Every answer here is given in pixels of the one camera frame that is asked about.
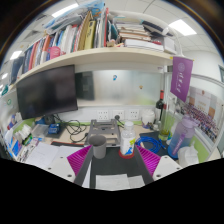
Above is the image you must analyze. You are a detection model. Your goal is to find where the lavender water jug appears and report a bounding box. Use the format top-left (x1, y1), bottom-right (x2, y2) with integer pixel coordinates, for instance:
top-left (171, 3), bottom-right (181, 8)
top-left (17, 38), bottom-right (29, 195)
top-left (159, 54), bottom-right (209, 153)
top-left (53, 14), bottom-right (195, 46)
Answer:
top-left (167, 114), bottom-right (198, 159)

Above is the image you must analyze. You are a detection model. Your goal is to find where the blue coiled cable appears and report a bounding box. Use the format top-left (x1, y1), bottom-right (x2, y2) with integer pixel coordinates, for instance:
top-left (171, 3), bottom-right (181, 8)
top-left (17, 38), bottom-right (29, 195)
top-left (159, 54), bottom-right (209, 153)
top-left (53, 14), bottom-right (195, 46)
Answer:
top-left (134, 135), bottom-right (168, 155)

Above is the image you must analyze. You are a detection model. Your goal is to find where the green glass vase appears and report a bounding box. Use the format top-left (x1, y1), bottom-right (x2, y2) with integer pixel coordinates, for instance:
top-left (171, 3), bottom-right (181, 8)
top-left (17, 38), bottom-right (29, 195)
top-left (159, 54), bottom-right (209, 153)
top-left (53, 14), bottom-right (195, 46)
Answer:
top-left (158, 103), bottom-right (174, 142)

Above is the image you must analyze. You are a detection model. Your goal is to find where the white wall outlet row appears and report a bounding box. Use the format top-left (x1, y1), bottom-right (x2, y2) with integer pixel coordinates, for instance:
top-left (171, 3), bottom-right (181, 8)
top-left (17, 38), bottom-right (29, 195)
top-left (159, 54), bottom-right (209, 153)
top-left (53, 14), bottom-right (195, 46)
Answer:
top-left (95, 108), bottom-right (141, 122)

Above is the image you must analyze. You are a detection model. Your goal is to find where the black cable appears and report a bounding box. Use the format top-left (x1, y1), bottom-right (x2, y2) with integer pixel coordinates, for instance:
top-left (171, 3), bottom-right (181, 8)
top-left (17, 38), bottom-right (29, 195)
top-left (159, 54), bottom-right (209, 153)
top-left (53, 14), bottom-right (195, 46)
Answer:
top-left (54, 114), bottom-right (89, 136)

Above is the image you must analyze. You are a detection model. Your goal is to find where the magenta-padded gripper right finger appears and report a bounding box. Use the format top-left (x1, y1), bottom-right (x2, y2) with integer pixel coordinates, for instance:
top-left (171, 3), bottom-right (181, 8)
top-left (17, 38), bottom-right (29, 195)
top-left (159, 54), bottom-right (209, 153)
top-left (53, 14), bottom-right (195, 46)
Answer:
top-left (133, 144), bottom-right (184, 186)

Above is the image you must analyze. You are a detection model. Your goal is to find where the group photo poster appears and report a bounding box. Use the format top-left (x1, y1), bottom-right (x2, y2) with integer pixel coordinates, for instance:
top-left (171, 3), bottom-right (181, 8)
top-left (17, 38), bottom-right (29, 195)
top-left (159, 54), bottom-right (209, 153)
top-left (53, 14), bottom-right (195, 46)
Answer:
top-left (179, 84), bottom-right (221, 141)

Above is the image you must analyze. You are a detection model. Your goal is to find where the clear plastic water bottle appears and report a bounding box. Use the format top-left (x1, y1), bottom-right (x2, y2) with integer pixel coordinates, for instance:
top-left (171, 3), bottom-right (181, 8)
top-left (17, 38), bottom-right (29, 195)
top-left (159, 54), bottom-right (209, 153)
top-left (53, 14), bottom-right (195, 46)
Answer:
top-left (119, 120), bottom-right (137, 159)

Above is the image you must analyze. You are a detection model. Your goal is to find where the black computer monitor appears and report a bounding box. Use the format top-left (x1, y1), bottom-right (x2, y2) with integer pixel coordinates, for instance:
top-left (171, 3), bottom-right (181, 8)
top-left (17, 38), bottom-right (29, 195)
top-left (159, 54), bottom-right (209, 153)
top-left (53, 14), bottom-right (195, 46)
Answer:
top-left (15, 64), bottom-right (79, 126)

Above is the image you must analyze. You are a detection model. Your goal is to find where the folded white napkin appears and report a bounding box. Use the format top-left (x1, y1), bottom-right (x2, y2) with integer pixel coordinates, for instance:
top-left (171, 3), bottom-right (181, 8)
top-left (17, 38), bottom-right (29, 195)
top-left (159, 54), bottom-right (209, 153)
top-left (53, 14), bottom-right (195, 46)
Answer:
top-left (95, 173), bottom-right (146, 192)

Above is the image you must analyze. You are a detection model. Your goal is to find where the purple pennant flag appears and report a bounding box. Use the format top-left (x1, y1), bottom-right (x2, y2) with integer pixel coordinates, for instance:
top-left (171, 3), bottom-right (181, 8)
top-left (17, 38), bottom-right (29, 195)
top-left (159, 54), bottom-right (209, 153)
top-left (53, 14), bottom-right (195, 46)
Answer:
top-left (170, 55), bottom-right (194, 103)

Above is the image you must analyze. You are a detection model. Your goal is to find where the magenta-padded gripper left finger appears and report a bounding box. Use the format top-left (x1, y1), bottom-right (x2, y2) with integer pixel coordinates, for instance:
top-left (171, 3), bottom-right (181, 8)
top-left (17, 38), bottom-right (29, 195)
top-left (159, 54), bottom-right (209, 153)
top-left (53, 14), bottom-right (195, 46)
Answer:
top-left (43, 144), bottom-right (95, 187)

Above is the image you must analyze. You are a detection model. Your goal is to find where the grey metal laptop stand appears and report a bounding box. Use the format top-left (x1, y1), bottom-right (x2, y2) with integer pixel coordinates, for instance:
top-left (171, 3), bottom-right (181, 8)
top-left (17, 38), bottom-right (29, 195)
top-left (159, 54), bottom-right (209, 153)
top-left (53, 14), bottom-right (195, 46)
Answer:
top-left (84, 118), bottom-right (123, 148)

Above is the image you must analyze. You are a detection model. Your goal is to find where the crumpled white tissue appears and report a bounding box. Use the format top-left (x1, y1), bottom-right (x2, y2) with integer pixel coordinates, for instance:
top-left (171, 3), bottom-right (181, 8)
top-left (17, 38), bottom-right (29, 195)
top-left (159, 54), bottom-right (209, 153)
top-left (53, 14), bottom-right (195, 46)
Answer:
top-left (177, 144), bottom-right (200, 168)

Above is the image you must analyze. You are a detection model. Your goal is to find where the grey ribbed cup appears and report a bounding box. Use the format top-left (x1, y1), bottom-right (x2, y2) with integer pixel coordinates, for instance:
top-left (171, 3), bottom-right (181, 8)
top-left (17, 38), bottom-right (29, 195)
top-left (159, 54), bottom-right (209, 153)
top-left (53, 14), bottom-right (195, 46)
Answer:
top-left (87, 134), bottom-right (108, 160)

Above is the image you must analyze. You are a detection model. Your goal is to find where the small blue device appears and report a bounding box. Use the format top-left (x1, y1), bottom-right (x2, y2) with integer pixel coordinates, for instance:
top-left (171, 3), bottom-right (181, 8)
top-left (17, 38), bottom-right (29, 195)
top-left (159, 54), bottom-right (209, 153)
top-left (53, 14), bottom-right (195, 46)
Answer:
top-left (47, 123), bottom-right (62, 135)

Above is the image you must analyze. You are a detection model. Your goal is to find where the flat round red coaster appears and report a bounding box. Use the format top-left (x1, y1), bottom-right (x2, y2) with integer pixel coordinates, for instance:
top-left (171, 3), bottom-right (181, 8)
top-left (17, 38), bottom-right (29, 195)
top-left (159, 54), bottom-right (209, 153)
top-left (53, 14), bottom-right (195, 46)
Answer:
top-left (118, 149), bottom-right (136, 160)

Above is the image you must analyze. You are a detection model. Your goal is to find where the clear plastic box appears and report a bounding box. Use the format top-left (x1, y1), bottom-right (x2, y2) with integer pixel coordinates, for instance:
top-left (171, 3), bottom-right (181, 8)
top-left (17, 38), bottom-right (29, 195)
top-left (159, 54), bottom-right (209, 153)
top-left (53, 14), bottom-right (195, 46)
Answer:
top-left (31, 123), bottom-right (49, 138)

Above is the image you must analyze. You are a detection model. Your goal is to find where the dark wine bottle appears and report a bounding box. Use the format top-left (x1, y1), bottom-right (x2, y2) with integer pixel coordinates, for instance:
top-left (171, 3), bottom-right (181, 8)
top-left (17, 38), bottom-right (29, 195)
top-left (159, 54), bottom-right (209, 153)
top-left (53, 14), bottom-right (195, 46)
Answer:
top-left (154, 89), bottom-right (166, 124)

